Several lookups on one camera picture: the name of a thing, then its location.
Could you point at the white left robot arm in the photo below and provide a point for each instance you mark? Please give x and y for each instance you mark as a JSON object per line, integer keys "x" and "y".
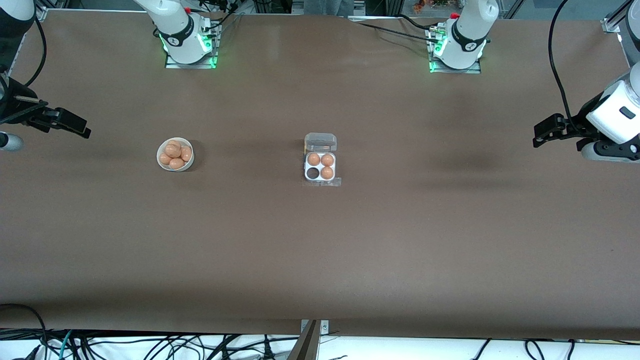
{"x": 467, "y": 35}

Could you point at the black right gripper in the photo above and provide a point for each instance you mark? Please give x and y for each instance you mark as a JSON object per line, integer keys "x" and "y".
{"x": 15, "y": 105}

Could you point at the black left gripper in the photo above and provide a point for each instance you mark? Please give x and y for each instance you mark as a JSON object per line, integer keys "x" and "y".
{"x": 583, "y": 116}

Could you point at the small metal bracket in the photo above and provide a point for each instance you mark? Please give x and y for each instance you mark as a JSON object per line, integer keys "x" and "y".
{"x": 325, "y": 327}

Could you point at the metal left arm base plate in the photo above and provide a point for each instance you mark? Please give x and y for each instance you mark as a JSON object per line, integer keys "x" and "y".
{"x": 455, "y": 71}

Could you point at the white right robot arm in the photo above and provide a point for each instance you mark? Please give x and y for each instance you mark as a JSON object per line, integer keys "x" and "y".
{"x": 175, "y": 30}

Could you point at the small orange object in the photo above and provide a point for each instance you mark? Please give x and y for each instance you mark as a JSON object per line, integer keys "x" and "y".
{"x": 418, "y": 6}

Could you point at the aluminium frame corner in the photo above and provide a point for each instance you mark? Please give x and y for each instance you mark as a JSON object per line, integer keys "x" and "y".
{"x": 611, "y": 25}
{"x": 40, "y": 14}

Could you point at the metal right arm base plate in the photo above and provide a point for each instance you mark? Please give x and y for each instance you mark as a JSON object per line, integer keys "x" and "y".
{"x": 190, "y": 66}

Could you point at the clear plastic egg box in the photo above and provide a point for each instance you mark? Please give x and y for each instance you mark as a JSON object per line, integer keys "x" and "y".
{"x": 320, "y": 142}

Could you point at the white round bowl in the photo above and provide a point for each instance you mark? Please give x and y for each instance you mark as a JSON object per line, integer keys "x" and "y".
{"x": 161, "y": 148}

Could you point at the dark camera pole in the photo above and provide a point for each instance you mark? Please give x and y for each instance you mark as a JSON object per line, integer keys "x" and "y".
{"x": 306, "y": 347}

